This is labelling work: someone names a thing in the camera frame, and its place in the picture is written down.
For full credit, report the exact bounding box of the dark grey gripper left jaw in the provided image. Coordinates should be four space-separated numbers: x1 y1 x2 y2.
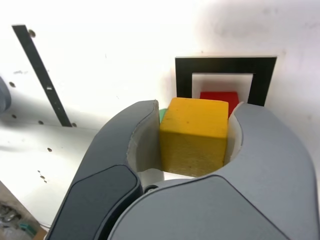
46 99 166 240

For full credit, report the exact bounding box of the yellow cube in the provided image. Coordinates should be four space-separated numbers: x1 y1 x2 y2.
159 97 230 177

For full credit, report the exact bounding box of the green cube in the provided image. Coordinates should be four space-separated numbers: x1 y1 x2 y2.
158 108 168 125

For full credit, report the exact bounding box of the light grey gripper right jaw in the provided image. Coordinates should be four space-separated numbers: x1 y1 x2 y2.
106 101 316 240

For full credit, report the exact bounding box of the black tape strip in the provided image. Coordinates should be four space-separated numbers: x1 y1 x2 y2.
11 24 73 128

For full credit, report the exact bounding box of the black tape square outline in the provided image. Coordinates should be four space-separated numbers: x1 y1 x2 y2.
174 56 278 108

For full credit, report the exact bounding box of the red cube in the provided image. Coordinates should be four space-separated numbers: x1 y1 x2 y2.
199 91 240 120

